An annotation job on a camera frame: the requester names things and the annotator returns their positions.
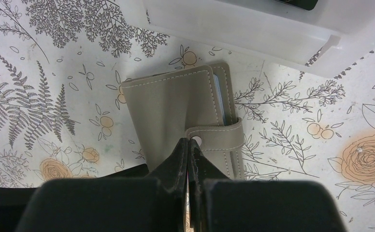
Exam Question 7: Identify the black card sleeve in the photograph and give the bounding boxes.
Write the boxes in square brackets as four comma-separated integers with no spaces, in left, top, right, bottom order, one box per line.
[278,0,318,11]

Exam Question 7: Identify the white plastic card box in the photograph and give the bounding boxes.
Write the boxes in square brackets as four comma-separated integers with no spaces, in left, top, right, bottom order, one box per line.
[142,0,375,78]

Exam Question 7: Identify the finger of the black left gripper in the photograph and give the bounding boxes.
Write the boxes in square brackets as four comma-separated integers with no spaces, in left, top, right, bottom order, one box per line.
[0,164,149,232]

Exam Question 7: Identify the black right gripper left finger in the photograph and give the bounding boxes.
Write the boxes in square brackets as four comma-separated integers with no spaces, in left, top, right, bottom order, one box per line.
[16,138,188,232]

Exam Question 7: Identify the floral table mat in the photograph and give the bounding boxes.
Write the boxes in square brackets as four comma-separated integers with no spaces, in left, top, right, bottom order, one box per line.
[0,0,375,232]

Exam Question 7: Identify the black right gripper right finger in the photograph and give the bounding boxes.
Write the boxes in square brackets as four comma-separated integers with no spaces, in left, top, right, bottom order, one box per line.
[188,139,346,232]

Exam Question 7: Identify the grey blue card holder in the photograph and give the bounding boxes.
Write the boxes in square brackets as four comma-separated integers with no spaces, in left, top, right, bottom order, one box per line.
[122,62,245,179]

